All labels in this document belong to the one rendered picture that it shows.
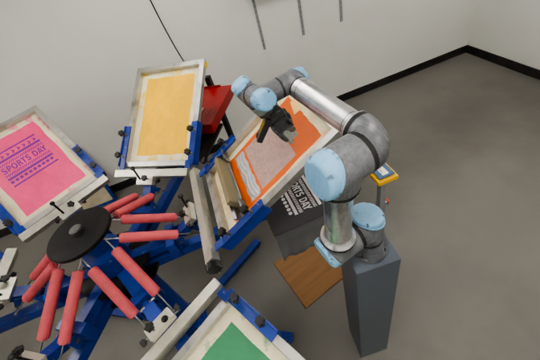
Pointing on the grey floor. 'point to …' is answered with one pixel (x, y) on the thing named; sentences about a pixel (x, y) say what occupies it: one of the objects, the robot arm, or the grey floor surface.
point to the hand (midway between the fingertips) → (290, 141)
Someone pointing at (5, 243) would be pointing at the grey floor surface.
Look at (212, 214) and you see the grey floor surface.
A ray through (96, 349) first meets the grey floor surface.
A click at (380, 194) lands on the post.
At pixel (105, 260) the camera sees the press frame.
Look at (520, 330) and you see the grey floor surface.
